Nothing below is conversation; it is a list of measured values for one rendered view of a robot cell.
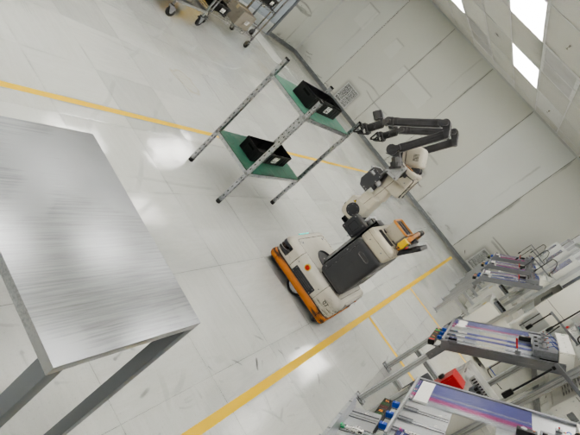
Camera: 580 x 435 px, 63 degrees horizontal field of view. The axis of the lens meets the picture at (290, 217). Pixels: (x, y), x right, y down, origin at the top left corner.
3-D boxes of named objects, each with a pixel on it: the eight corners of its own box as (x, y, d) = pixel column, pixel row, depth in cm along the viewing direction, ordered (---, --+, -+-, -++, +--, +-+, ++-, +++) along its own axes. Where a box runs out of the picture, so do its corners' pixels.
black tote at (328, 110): (305, 107, 345) (316, 97, 341) (292, 91, 349) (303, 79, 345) (332, 120, 397) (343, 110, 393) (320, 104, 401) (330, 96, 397)
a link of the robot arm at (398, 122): (448, 127, 305) (450, 129, 315) (449, 117, 304) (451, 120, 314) (382, 124, 324) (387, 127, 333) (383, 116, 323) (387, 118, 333)
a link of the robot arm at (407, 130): (456, 135, 344) (457, 137, 354) (457, 128, 344) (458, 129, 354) (397, 133, 362) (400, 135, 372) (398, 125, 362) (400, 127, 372)
